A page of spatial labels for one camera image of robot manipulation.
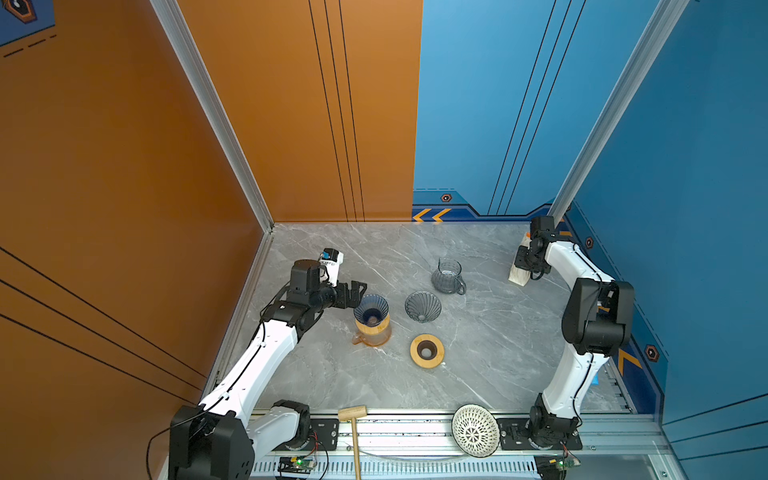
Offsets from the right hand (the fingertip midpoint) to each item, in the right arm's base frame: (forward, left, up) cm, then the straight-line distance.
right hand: (524, 263), depth 98 cm
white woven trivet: (-47, +23, -8) cm, 53 cm away
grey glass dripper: (-14, +34, -3) cm, 37 cm away
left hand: (-14, +55, +11) cm, 58 cm away
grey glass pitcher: (-5, +26, -1) cm, 27 cm away
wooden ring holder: (-25, +50, +2) cm, 56 cm away
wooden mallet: (-43, +54, -6) cm, 69 cm away
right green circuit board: (-54, +5, -10) cm, 55 cm away
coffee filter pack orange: (-2, +1, -4) cm, 5 cm away
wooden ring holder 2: (-27, +34, -8) cm, 44 cm away
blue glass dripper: (-19, +50, +3) cm, 53 cm away
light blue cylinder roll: (-35, -11, -7) cm, 38 cm away
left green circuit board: (-54, +67, -9) cm, 86 cm away
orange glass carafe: (-23, +49, -7) cm, 55 cm away
